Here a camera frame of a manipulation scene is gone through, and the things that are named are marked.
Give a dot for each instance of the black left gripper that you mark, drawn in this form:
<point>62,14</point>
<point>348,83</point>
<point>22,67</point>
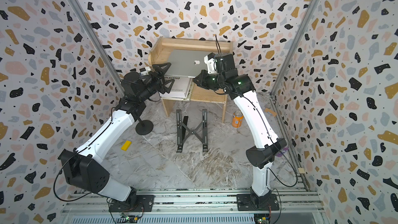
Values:
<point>159,81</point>

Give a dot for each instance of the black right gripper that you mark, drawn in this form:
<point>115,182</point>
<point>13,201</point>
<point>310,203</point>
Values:
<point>203,83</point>

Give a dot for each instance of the silver laptop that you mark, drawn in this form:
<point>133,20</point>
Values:
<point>187,63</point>

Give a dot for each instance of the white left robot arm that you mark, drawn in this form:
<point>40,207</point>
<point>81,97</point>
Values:
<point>83,168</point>

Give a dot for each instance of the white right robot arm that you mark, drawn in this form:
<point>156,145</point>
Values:
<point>267,143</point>

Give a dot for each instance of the black folding laptop stand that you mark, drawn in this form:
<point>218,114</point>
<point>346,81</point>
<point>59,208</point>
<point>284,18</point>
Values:
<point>184,132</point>

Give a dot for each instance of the white book with black text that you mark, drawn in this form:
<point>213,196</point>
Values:
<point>180,87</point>

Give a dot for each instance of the wooden shelf unit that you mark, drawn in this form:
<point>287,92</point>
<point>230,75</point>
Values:
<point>161,51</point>

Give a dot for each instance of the orange soda can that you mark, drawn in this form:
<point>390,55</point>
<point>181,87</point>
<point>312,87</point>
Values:
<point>237,119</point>

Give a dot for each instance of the microphone on black stand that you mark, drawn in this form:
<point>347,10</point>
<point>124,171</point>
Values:
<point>144,127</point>

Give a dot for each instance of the tan wooden rectangular block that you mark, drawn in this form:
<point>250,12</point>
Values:
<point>271,112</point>

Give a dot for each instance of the yellow rectangular block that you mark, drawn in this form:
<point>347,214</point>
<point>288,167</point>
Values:
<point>126,145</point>

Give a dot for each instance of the purple soda can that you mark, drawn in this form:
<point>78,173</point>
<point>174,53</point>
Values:
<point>282,152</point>

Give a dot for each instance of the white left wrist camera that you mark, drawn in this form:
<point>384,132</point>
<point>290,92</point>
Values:
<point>145,71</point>

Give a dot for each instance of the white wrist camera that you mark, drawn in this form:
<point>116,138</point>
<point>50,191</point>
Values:
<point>145,71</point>
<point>210,61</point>

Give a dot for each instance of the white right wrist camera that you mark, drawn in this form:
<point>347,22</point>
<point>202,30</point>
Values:
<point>210,61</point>

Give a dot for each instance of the aluminium corner frame post left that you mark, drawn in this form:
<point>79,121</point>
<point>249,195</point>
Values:
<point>85,23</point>

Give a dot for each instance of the aluminium corner frame post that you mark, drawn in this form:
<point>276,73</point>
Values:
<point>293,48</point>
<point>85,23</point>

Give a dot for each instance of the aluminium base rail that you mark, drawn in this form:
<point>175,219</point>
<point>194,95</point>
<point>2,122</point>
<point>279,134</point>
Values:
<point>205,201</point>

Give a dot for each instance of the aluminium corner frame post right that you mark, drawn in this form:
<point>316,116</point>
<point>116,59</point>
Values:
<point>293,48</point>

